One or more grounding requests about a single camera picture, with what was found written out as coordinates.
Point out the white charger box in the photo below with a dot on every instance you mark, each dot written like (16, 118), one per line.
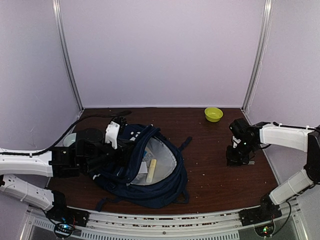
(143, 168)

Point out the pale green ceramic bowl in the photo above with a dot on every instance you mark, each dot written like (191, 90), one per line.
(69, 139)

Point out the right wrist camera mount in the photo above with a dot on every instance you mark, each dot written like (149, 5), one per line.
(235, 142)

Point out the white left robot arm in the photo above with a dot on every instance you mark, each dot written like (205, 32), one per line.
(52, 162)

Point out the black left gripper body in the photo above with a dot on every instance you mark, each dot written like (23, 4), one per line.
(94, 163)

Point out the left aluminium corner post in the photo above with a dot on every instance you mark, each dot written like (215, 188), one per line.
(56, 4)

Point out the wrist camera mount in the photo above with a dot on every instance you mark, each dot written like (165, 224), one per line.
(112, 131)
(235, 142)

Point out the lime green plastic bowl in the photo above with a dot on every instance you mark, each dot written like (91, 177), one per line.
(213, 114)

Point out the pale yellow highlighter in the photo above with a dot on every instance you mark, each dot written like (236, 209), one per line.
(151, 171)

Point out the blue striped reader book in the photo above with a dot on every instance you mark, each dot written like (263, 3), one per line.
(148, 155)

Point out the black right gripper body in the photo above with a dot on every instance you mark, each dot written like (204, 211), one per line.
(241, 154)

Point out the aluminium corner post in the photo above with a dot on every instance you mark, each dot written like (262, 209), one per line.
(257, 64)
(56, 4)

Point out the navy blue student backpack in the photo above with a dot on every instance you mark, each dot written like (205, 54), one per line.
(169, 184)

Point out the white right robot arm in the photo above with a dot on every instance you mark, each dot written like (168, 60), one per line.
(303, 139)

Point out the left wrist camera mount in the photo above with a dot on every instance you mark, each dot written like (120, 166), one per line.
(112, 131)

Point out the right aluminium corner post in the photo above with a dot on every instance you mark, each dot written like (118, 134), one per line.
(257, 64)

